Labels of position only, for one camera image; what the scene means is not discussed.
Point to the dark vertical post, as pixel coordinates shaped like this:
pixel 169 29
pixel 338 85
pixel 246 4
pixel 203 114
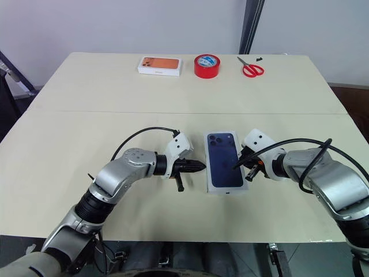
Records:
pixel 253 23

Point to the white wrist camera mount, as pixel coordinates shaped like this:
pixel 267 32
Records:
pixel 180 144
pixel 259 138

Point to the red tape roll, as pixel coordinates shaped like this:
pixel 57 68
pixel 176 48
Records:
pixel 206 72

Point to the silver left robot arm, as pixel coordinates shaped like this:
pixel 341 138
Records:
pixel 115 176

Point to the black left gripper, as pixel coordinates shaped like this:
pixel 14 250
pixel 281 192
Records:
pixel 178 166

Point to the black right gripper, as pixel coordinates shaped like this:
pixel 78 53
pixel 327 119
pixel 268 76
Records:
pixel 254 163

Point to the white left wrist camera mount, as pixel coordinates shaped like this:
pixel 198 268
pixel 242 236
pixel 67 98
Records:
pixel 180 144

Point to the metal table bracket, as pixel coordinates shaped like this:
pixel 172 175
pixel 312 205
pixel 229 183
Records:
pixel 276 259

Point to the dark metal stand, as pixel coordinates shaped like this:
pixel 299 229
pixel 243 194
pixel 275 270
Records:
pixel 17 78

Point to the orange print phone box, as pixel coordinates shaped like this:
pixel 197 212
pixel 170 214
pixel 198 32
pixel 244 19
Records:
pixel 160 63

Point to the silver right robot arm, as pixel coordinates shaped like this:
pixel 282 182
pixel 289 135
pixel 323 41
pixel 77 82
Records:
pixel 331 179

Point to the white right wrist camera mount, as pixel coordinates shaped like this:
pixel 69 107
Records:
pixel 259 138

